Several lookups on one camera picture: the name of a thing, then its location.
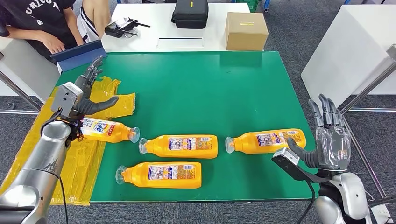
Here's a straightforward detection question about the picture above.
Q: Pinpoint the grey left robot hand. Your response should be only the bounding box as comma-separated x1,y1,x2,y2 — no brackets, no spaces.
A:
73,56,120,116

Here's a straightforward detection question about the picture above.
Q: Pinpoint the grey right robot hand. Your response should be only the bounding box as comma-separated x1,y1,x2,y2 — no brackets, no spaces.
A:
286,94,352,171

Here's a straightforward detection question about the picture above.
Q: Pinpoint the orange detergent bottle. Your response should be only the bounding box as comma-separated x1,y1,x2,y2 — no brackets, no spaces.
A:
225,128,307,154
115,162,202,189
138,134,218,159
79,117,141,144

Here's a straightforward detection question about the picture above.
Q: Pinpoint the blue tablet case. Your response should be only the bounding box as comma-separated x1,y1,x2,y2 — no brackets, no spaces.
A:
50,39,108,72

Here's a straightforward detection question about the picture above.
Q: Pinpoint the yellow taped plastic sheet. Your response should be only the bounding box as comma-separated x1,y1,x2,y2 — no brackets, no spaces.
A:
0,76,136,207

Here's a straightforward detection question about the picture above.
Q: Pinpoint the white desk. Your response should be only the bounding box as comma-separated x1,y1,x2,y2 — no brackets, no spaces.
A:
0,36,59,103

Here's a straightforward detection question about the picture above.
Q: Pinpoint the black remote controller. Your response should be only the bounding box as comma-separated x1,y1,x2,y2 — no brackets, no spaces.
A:
104,17,151,39

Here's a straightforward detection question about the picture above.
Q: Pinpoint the white power strip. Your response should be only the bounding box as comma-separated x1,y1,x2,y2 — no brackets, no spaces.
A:
369,204,395,224

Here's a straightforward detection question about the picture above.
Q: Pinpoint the person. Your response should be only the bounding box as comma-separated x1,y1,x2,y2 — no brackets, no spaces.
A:
0,0,85,64
77,0,111,43

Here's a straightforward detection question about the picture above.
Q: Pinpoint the large white table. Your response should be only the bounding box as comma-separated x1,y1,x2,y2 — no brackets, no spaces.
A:
300,4,396,107

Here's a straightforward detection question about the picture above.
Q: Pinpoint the green table mat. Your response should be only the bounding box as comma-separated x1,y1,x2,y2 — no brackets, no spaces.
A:
56,51,339,203

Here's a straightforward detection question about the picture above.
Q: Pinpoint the black carrying case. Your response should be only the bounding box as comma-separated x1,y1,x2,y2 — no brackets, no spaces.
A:
171,0,209,29

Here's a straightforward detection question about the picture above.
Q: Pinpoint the brown cardboard box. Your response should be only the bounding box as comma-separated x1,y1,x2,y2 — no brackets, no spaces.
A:
225,12,269,52

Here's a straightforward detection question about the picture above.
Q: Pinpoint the green plastic crate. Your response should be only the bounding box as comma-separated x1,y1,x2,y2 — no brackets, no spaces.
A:
236,0,260,13

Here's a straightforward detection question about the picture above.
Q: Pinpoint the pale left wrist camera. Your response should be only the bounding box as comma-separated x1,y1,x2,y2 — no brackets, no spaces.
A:
51,81,84,117

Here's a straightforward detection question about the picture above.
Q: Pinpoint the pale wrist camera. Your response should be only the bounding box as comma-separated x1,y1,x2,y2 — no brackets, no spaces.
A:
271,147,330,183
51,81,84,117

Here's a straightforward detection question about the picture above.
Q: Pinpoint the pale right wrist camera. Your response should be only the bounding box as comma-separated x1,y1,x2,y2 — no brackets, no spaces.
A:
271,147,330,183

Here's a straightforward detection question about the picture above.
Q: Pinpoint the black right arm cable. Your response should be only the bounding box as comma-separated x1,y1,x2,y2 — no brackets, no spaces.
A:
297,181,316,224

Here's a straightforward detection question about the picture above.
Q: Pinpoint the metal stand frame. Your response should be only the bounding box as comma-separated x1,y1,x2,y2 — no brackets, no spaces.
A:
337,43,396,208

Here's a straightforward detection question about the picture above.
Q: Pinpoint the metal table leg frame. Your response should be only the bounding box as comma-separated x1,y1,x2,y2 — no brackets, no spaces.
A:
0,71,42,116

